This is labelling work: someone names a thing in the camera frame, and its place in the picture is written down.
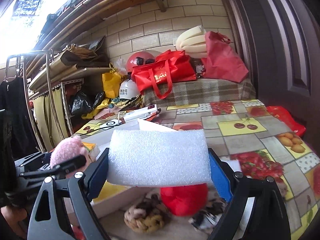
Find white cardboard box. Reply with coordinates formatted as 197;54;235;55
77;119;253;240

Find grey metal shelf rack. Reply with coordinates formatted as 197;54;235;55
26;65;113;140

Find person's left hand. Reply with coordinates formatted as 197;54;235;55
0;205;29;230

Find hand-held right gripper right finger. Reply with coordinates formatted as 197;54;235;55
207;148;292;240

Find red plush ball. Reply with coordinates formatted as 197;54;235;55
160;183;209;217

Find yellow plastic sheet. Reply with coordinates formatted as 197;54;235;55
82;97;112;119

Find white round device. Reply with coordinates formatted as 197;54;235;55
100;120;123;130

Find red helmet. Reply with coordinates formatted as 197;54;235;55
126;51;163;74

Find long white carton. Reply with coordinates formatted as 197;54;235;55
124;104;160;122

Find white helmet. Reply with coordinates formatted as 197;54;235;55
119;79;142;100

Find black hanging garment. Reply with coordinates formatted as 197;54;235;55
0;76;38;155

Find plaid cloth cover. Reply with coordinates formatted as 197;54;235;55
141;77;257;107

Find bamboo poles bundle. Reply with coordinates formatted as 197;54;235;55
25;0;229;63

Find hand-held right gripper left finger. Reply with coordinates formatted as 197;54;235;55
27;148;110;240

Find wooden board stack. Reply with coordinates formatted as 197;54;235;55
27;50;113;90

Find fruit print tablecloth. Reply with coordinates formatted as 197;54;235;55
72;99;320;240

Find purple grey panelled door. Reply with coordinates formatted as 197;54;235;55
217;0;320;155

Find cow print cloth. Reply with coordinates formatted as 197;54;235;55
187;197;228;233

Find plain red fabric bag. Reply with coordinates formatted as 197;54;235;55
201;31;250;83

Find yellow bag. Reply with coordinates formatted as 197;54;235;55
102;64;125;99

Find pink cloth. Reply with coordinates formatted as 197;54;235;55
95;107;125;120

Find braided hair tie bundle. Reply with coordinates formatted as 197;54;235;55
124;194;170;233

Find yellow shelf curtain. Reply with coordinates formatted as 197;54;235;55
31;90;65;147

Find white foam sheet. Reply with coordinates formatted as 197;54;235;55
106;129;212;188

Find black plastic bag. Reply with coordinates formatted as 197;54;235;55
71;90;105;117

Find cream foam roll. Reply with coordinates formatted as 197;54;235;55
175;25;209;59

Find clear plastic bag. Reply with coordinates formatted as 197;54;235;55
114;58;129;74

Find flat red bag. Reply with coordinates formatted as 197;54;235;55
265;105;307;138

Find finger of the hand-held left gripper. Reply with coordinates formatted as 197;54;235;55
14;151;52;173
19;154;87;180

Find brown cardboard pieces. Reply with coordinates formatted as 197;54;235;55
60;36;107;65

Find pink plush toy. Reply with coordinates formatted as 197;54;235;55
50;135;87;169

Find red tote bag with handles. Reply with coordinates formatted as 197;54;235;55
131;50;198;100

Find steel clothes rack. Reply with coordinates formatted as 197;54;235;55
5;50;65;153

